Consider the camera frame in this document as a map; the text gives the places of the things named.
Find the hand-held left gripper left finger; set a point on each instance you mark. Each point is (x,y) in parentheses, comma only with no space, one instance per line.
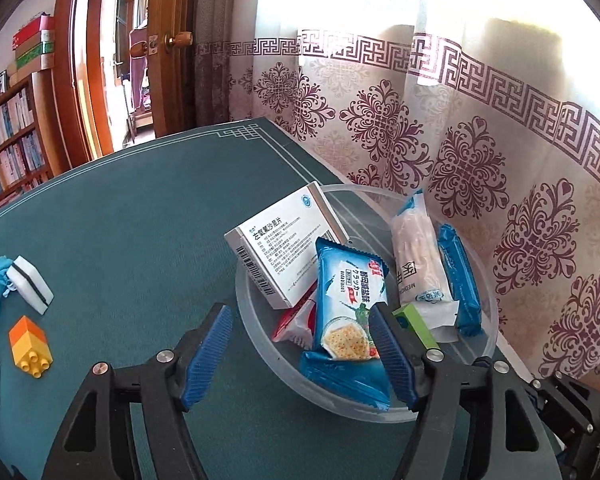
(207,355)

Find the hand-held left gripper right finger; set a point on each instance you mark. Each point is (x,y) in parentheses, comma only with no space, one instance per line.
(392,355)

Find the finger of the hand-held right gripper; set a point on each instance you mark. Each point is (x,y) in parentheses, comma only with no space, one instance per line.
(572,405)

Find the green toy block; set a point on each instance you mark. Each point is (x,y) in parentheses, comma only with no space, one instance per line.
(417,325)

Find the clear plastic bowl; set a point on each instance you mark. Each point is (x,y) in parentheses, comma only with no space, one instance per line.
(260,340)

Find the blue cracker packet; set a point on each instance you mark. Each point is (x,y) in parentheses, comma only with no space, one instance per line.
(345,300)

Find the red glue packet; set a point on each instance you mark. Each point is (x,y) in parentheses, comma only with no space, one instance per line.
(295,325)

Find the cotton swab bag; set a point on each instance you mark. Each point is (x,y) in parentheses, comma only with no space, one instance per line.
(417,260)

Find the plain blue snack packet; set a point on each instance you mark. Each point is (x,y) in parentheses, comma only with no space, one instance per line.
(460,280)

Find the white medicine box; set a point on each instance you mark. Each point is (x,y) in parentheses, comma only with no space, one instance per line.
(280,245)

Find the orange and yellow toy block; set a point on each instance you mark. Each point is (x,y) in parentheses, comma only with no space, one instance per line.
(30,345)

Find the teal table mat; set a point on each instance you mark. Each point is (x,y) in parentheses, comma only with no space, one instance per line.
(130,220)

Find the patterned white curtain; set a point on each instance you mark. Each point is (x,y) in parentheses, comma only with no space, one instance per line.
(455,135)

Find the wooden bookshelf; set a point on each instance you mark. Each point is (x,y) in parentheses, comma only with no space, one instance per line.
(10,150)

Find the hanging mauve pants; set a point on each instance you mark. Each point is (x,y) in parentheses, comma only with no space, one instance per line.
(139,70)

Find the wooden door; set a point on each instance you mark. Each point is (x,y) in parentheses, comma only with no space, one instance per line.
(172,60)

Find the red gift box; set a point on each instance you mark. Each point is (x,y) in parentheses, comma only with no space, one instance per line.
(32,32)

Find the wooden door frame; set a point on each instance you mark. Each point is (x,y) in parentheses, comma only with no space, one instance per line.
(80,85)

